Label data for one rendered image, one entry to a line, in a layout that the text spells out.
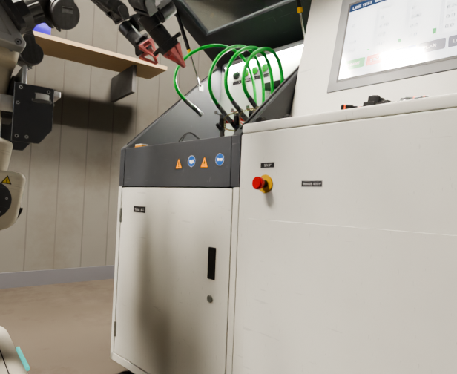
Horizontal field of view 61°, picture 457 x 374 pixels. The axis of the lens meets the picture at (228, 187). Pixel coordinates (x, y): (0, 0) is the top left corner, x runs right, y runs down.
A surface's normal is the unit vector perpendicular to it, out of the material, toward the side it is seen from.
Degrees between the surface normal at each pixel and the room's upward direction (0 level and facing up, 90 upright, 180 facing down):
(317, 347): 90
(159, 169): 90
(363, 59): 76
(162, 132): 90
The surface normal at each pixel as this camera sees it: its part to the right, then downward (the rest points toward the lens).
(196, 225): -0.70, -0.05
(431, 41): -0.67, -0.29
